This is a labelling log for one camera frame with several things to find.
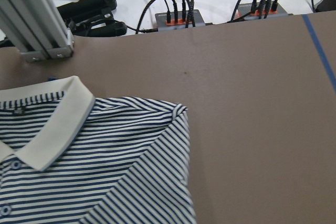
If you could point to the left grey orange usb hub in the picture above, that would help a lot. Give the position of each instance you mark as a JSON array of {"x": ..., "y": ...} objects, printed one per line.
[{"x": 163, "y": 25}]

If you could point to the brown paper table cover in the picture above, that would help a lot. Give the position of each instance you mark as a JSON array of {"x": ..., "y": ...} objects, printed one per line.
[{"x": 261, "y": 107}]

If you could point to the navy white striped polo shirt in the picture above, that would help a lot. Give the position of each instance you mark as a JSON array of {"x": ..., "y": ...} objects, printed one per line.
[{"x": 69, "y": 157}]

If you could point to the aluminium frame post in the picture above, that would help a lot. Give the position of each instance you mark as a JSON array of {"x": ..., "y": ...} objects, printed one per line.
[{"x": 36, "y": 29}]

